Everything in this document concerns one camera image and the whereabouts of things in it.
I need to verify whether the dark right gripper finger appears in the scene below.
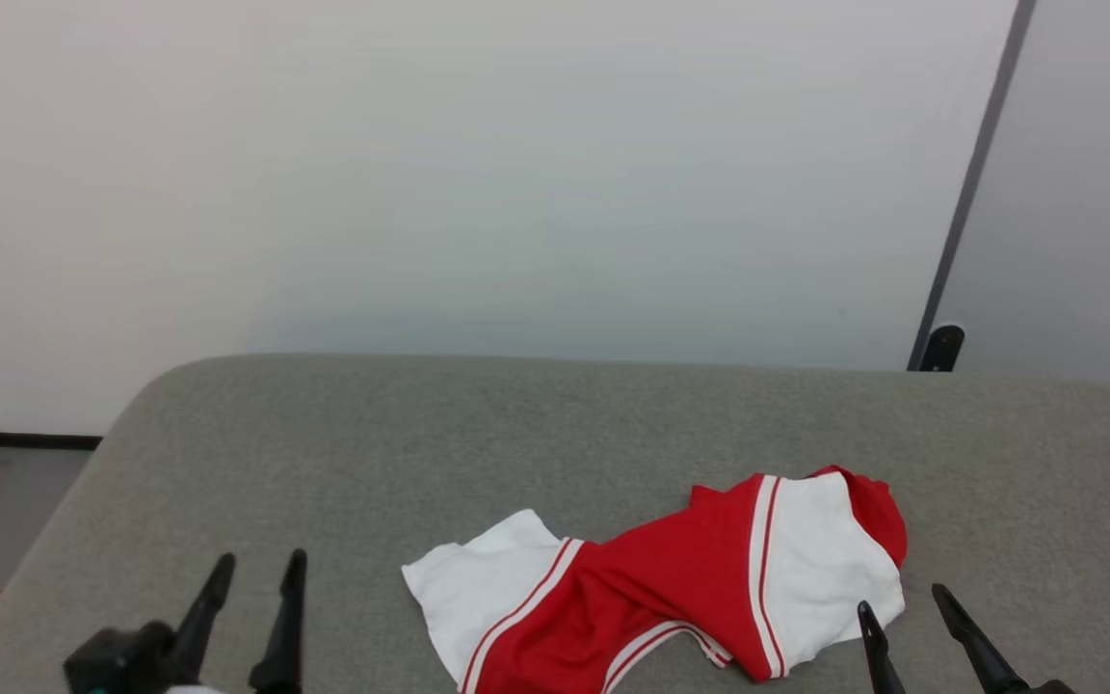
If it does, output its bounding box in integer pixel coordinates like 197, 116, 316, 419
931, 582, 1032, 694
857, 601, 909, 694

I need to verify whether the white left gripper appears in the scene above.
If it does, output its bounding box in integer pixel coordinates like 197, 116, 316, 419
165, 548, 309, 694

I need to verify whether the red and white basketball jersey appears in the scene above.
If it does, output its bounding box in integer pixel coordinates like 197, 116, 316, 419
401, 466, 909, 694

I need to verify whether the black wall door stop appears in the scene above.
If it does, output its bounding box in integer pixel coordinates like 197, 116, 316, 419
919, 325, 966, 374

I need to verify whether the dark vertical wall strip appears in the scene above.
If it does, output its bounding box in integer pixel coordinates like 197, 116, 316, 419
907, 0, 1039, 372

